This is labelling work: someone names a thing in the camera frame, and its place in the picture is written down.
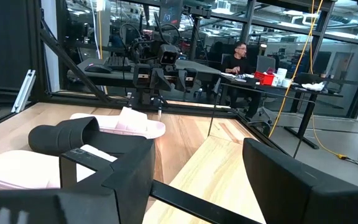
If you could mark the grey desk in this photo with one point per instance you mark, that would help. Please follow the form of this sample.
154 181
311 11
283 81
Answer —
204 70

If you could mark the red box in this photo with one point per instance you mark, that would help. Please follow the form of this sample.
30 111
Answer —
264 79

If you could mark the grey laptop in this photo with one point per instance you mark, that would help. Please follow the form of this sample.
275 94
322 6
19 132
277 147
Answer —
266 63

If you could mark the black metal wooden shelf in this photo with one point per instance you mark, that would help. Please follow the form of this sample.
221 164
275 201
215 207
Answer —
213 168

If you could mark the pink rubber slide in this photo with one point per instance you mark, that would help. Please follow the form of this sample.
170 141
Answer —
17 168
129 121

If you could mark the black aluminium rig frame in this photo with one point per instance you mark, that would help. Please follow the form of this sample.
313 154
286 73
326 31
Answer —
197 109

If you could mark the silver aluminium extrusion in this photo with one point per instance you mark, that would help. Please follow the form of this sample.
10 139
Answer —
23 91

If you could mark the black keyboard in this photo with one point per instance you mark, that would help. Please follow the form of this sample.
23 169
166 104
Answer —
117 63

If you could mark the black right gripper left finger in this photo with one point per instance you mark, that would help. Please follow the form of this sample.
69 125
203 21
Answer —
132 174

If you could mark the black desk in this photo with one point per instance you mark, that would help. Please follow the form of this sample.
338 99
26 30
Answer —
306 118

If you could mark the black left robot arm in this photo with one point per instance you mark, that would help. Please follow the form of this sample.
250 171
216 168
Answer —
148 99

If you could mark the black computer mouse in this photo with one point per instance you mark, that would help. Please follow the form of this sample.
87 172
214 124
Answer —
98 68

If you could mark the black office chair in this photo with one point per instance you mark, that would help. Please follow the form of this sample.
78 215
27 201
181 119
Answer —
264 116

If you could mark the black rubber slide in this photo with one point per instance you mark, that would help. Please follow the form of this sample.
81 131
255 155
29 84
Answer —
57 137

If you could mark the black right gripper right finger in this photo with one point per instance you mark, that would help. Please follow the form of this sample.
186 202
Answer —
272 186

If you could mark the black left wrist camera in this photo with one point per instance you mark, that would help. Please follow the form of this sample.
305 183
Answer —
168 56

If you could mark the person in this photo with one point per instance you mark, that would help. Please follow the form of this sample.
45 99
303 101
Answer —
233 63

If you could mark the dark hanging screen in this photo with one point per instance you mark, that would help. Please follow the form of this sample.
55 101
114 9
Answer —
171 14

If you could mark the white cloth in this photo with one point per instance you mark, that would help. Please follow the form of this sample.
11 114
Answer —
312 86

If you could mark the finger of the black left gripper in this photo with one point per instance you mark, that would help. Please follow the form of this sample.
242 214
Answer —
158 82
181 81

